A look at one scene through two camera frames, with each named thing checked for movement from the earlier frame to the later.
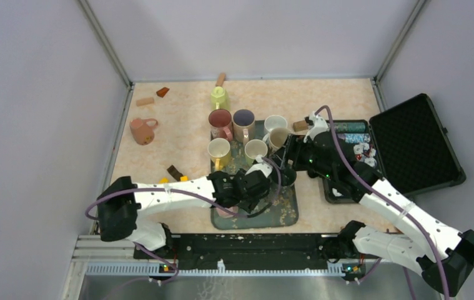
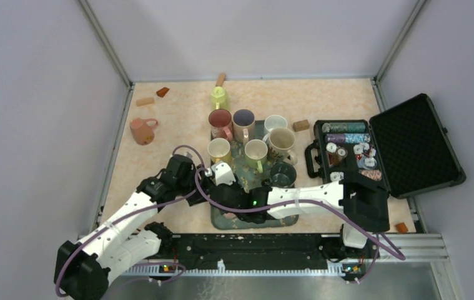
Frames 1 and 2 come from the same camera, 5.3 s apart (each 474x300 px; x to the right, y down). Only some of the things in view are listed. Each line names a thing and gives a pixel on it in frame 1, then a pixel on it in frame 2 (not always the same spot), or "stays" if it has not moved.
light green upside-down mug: [253, 147] stays
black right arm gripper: [286, 153] → [235, 185]
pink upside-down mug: [220, 120] stays
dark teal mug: [288, 176] stays
